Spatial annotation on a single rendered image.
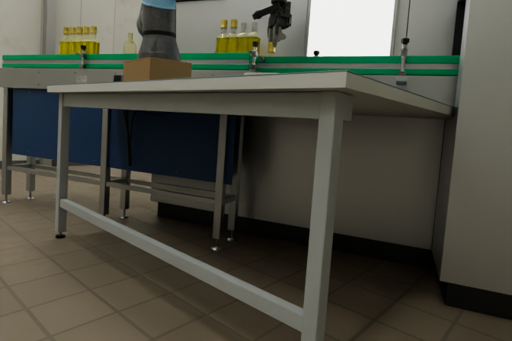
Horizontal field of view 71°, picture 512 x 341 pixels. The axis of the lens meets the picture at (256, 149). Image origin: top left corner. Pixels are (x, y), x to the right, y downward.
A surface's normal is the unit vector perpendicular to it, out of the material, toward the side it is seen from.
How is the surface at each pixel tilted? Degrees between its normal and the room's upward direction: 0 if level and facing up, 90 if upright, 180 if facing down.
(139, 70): 90
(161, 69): 90
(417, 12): 90
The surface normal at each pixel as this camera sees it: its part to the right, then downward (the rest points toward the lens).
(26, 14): 0.75, 0.10
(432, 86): -0.37, 0.04
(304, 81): -0.65, 0.00
